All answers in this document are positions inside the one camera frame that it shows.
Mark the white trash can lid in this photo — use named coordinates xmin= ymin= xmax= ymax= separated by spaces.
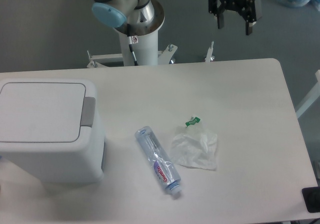
xmin=0 ymin=81 xmax=96 ymax=143

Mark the crumpled clear plastic bag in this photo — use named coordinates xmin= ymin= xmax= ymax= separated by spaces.
xmin=169 ymin=115 xmax=218 ymax=171

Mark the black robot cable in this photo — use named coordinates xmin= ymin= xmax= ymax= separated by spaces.
xmin=126 ymin=0 xmax=141 ymax=66

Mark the white plastic trash can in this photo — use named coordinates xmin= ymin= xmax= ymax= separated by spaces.
xmin=0 ymin=78 xmax=105 ymax=183

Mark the white metal frame right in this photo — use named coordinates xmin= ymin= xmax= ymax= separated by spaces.
xmin=295 ymin=70 xmax=320 ymax=119

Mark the black device at table edge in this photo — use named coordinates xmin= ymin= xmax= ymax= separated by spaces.
xmin=302 ymin=187 xmax=320 ymax=213

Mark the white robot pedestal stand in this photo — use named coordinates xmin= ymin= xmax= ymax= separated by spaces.
xmin=87 ymin=0 xmax=178 ymax=68

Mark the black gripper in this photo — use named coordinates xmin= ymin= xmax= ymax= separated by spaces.
xmin=208 ymin=0 xmax=262 ymax=35

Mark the clear plastic water bottle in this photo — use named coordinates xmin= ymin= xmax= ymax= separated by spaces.
xmin=134 ymin=126 xmax=182 ymax=196

